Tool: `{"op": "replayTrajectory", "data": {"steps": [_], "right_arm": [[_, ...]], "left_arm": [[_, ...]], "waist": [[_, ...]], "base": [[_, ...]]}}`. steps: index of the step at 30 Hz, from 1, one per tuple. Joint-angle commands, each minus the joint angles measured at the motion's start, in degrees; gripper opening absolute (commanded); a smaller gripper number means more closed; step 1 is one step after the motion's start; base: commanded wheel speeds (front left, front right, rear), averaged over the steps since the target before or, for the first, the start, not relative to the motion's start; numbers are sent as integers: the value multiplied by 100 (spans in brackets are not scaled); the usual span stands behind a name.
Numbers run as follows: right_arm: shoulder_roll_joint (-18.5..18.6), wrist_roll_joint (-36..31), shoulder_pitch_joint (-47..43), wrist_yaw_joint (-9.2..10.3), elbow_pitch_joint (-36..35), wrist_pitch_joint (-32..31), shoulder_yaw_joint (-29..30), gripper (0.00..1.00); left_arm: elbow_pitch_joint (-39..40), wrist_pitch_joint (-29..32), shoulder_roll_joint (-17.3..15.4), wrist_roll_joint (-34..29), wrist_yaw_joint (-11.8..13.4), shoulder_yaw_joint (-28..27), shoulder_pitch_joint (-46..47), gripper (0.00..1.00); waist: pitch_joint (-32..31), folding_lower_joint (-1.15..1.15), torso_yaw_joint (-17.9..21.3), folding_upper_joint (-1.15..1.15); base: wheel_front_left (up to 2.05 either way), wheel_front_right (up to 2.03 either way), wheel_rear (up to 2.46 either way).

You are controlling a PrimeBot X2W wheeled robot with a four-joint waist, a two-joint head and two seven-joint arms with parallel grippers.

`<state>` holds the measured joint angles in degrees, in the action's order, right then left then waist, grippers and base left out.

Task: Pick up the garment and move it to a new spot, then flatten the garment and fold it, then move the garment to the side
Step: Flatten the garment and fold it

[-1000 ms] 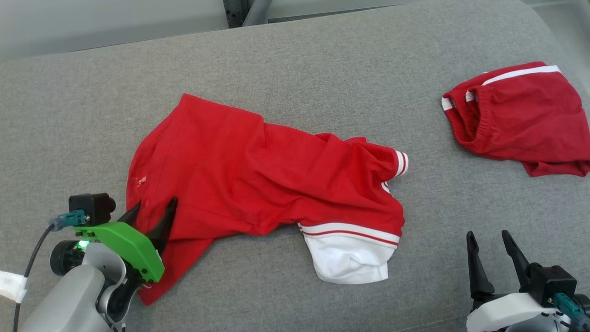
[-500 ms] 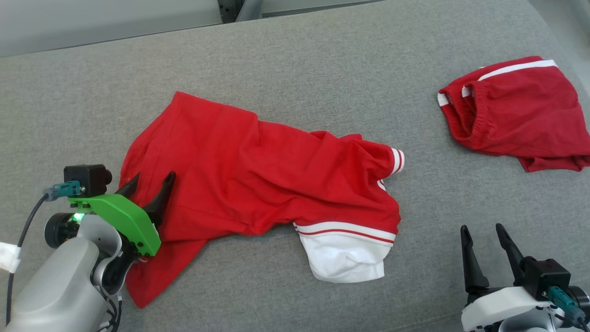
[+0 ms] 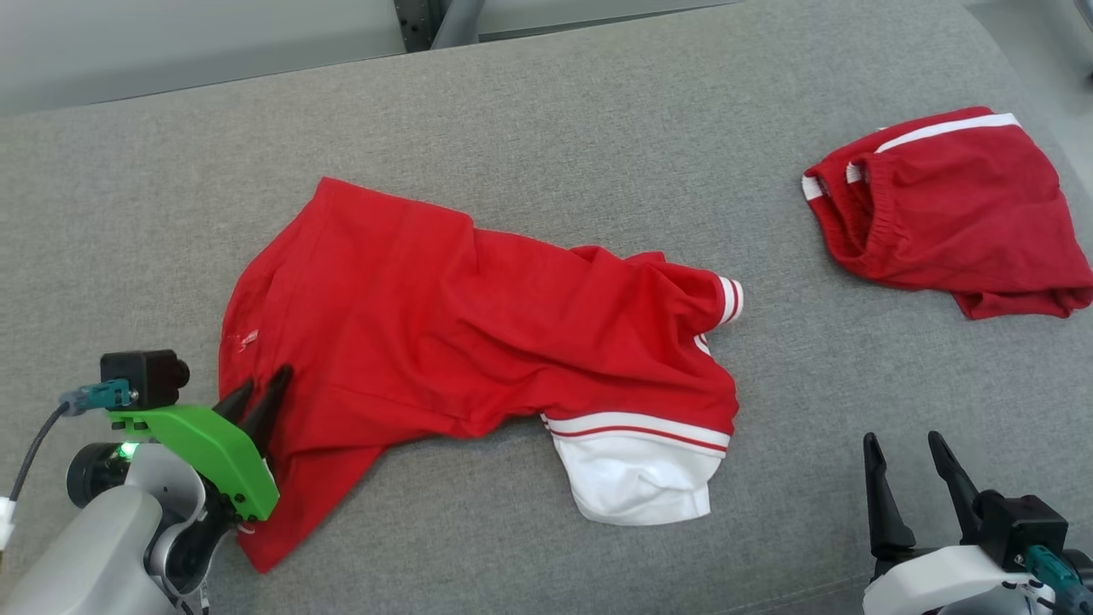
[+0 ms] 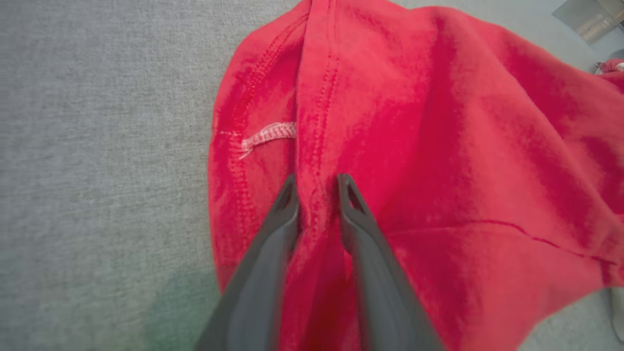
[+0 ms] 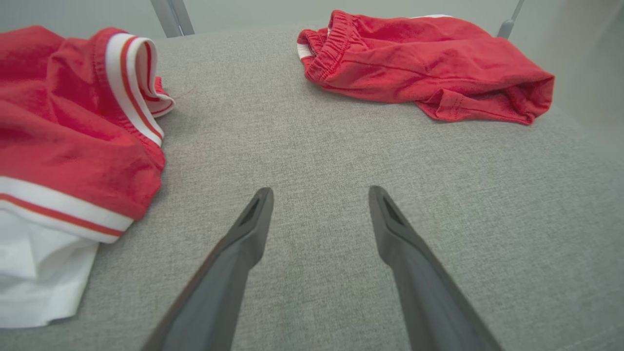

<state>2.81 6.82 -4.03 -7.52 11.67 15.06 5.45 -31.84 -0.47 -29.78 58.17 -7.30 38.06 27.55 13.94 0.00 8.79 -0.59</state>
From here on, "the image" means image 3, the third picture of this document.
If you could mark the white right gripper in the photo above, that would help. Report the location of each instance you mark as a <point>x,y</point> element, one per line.
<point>939,585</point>

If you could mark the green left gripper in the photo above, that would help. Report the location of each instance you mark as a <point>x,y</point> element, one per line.
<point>213,448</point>

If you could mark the red and white shirt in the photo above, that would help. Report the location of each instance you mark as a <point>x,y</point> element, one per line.
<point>427,325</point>

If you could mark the red shorts with white stripe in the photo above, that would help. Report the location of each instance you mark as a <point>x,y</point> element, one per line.
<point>956,213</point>

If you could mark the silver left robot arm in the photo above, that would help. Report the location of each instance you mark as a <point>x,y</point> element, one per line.
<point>94,547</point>

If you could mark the grey fabric sofa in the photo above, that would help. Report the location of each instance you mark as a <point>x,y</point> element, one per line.
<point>598,128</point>

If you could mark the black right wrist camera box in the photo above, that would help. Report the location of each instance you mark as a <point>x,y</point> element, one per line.
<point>1020,521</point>

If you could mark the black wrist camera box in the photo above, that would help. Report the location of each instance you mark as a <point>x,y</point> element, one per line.
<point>141,376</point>
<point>1020,521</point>

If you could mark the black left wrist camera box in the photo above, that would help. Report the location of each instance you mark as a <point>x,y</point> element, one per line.
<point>141,376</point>

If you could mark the grey metal stand post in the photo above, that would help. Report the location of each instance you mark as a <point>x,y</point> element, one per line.
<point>418,21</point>

